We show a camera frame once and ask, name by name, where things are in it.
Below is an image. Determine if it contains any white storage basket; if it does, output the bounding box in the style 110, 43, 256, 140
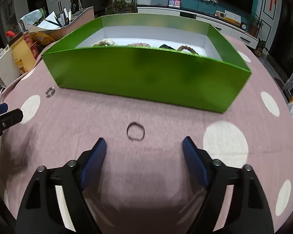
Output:
0, 48, 21, 88

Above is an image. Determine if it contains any white tv cabinet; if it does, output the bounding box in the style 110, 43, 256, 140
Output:
136, 6, 259, 49

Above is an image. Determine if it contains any potted plant by cabinet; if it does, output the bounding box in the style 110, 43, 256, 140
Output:
254, 39, 269, 57

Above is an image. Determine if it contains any small black alarm clock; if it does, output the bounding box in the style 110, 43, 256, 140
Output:
240, 22, 247, 30

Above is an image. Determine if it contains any white yellow box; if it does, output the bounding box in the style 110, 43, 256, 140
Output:
224, 10, 241, 26

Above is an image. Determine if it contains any pink crystal bead bracelet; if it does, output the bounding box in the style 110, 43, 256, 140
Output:
125, 42, 151, 48

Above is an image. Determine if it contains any pink polka dot tablecloth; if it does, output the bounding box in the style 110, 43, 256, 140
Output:
0, 39, 293, 233

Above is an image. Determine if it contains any yellow bear bottle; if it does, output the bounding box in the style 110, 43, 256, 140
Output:
9, 33, 36, 74

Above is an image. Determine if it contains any pink desk organizer box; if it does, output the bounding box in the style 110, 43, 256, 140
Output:
29, 6, 95, 41

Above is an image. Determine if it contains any potted plant on cabinet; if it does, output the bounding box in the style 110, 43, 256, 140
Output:
249, 12, 265, 37

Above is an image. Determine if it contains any cream white wristwatch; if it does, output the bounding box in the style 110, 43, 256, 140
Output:
92, 39, 117, 47

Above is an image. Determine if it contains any brown wooden bead bracelet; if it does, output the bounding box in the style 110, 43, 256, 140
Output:
177, 44, 200, 56

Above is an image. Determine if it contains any green cardboard box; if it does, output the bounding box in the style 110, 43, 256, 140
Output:
42, 13, 251, 113

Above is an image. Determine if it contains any blue red small box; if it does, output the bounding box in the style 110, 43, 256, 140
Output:
168, 0, 181, 8

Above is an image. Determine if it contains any black wristwatch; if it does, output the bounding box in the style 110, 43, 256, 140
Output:
159, 44, 175, 51

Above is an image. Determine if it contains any small dark ring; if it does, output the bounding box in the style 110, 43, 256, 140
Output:
126, 122, 146, 142

